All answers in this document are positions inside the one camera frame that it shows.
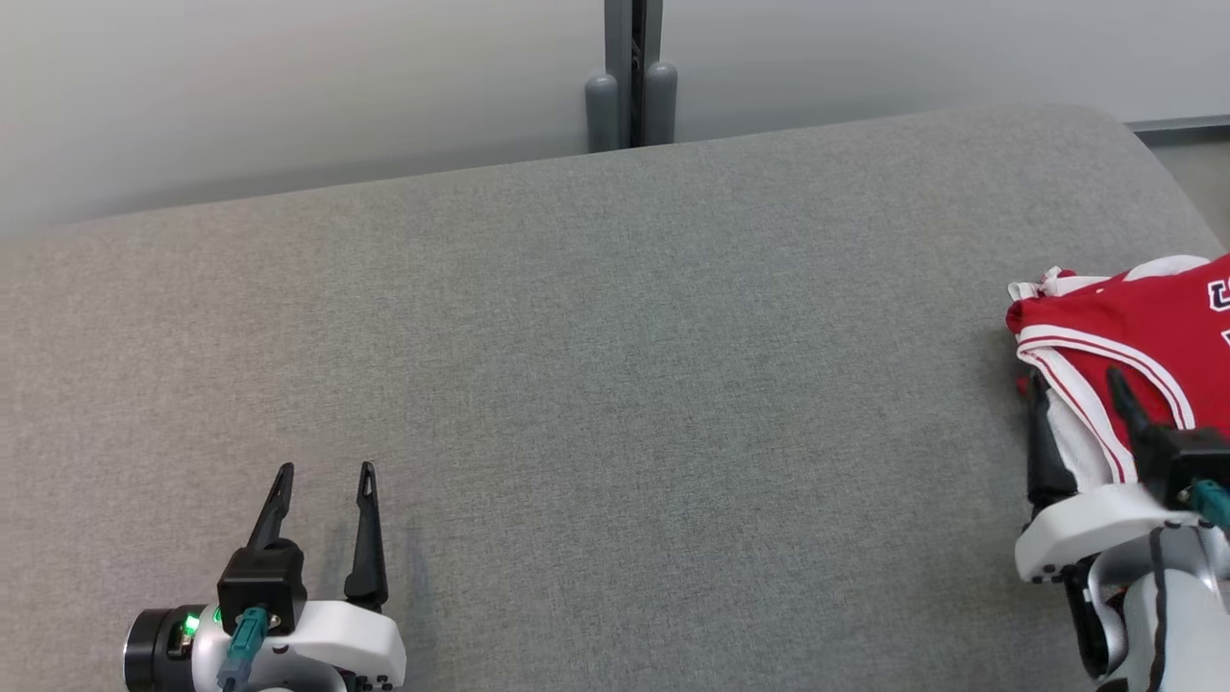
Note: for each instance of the grey fabric panel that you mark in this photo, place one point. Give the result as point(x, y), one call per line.
point(625, 384)

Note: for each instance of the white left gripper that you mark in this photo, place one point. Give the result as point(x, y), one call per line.
point(346, 644)

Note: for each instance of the grey post bracket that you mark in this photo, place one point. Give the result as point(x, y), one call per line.
point(631, 96)

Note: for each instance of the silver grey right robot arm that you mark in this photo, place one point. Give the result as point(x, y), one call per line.
point(1196, 615)

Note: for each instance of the red and white number jersey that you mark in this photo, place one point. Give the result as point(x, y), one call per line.
point(1143, 327)

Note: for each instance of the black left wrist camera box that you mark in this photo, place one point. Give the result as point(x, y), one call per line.
point(259, 581)

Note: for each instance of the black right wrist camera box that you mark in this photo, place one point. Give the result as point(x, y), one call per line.
point(1187, 457)

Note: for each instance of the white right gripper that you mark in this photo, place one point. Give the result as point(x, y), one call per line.
point(1086, 524)

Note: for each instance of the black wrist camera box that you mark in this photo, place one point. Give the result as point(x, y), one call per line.
point(1187, 457)
point(259, 581)

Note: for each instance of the dark skirting board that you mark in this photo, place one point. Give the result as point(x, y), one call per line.
point(1182, 124)

